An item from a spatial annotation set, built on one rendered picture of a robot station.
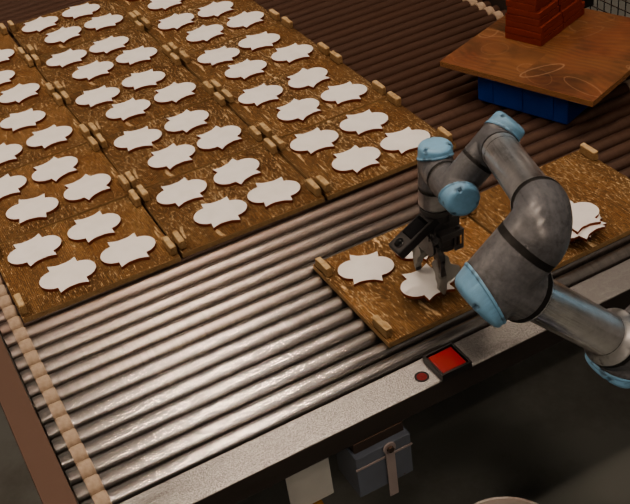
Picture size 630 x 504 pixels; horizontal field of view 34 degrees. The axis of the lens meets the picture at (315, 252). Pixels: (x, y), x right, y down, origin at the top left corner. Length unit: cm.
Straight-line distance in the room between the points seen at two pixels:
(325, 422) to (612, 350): 59
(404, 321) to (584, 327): 53
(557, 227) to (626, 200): 96
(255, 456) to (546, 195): 79
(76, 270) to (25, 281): 13
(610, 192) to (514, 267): 101
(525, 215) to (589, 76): 132
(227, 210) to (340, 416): 80
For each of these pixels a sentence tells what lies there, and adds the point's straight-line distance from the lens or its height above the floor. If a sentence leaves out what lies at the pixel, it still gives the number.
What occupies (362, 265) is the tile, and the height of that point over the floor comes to 94.
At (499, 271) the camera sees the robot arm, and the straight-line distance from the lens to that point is 173.
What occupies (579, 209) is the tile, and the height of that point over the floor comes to 99.
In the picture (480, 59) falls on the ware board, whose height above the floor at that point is 104.
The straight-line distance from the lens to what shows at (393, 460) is 224.
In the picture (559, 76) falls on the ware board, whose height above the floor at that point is 104.
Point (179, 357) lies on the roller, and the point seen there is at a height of 92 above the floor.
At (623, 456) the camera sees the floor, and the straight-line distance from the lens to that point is 331.
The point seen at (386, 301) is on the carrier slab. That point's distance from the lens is 237.
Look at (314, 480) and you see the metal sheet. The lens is 220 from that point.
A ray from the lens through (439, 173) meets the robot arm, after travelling 213.
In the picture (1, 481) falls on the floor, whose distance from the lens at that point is 356.
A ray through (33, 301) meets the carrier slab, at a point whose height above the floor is 94.
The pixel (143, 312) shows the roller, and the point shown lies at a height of 92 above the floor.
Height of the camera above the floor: 246
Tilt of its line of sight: 37 degrees down
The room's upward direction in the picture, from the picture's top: 8 degrees counter-clockwise
